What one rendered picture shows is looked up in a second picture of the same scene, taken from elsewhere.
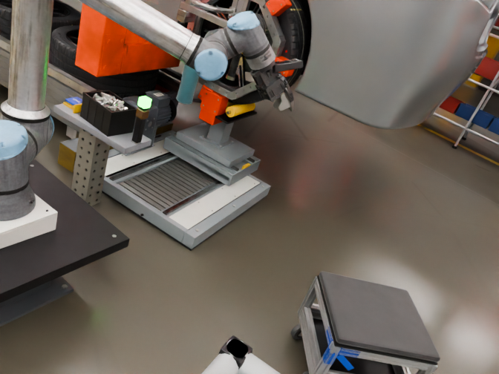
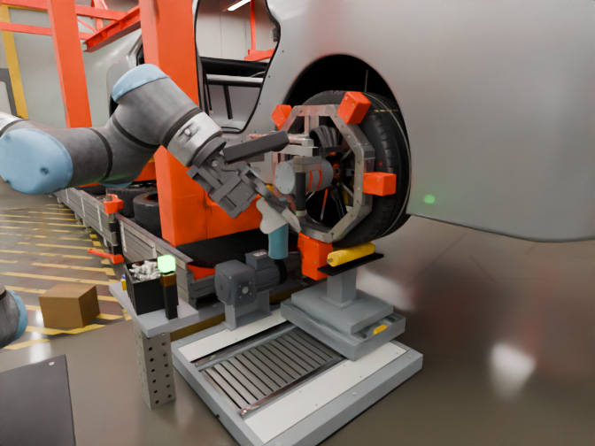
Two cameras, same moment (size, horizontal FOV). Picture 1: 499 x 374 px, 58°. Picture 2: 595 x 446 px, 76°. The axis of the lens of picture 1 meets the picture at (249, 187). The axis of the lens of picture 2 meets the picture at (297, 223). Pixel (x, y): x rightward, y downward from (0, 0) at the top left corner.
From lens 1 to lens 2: 109 cm
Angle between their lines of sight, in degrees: 31
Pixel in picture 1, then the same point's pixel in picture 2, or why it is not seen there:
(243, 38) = (132, 111)
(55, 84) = not seen: hidden behind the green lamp
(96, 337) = not seen: outside the picture
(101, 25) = (168, 189)
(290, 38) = (382, 144)
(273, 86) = (227, 188)
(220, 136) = (339, 294)
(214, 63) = (21, 155)
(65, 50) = not seen: hidden behind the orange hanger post
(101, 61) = (176, 228)
